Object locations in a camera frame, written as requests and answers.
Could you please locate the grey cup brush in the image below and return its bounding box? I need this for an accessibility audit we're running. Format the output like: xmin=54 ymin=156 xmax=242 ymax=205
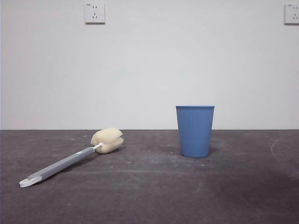
xmin=19 ymin=127 xmax=124 ymax=189

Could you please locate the blue ribbed plastic cup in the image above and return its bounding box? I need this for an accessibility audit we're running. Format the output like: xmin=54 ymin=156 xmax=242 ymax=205
xmin=175 ymin=105 xmax=215 ymax=159

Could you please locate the white wall socket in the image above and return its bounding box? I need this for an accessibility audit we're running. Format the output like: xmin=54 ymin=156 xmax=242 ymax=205
xmin=85 ymin=2 xmax=106 ymax=25
xmin=284 ymin=3 xmax=299 ymax=25

